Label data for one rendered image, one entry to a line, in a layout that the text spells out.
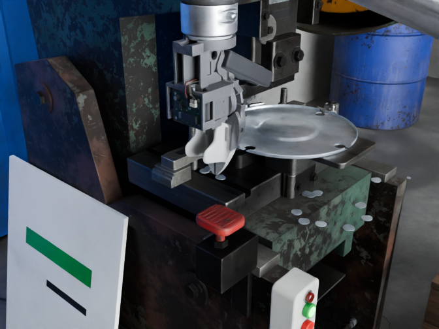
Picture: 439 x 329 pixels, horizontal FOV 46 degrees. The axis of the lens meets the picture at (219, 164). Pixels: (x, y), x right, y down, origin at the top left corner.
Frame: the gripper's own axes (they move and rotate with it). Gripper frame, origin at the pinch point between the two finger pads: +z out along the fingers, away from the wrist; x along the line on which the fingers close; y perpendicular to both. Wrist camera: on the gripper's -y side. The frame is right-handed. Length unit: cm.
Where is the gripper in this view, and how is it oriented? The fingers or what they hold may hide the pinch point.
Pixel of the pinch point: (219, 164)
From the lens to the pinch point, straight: 78.9
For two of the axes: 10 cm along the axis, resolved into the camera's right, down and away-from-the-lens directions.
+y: -6.7, 3.2, -6.7
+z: 0.0, 9.0, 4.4
